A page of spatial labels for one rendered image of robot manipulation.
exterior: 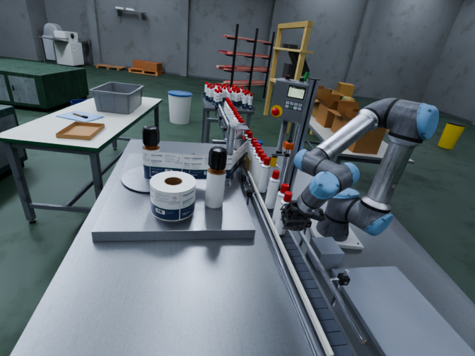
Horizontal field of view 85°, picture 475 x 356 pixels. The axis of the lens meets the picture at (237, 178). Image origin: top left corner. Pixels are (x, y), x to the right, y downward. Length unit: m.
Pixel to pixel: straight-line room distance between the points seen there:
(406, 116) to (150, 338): 1.09
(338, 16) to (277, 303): 13.14
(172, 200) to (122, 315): 0.45
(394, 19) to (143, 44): 10.85
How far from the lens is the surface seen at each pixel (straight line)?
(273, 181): 1.25
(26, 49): 14.54
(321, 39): 13.45
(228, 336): 0.90
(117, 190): 1.44
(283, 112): 1.35
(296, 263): 1.08
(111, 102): 3.08
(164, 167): 1.43
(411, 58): 15.17
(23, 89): 6.37
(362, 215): 1.20
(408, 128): 1.11
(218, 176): 1.18
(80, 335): 0.95
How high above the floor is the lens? 1.60
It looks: 27 degrees down
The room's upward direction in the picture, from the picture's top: 8 degrees clockwise
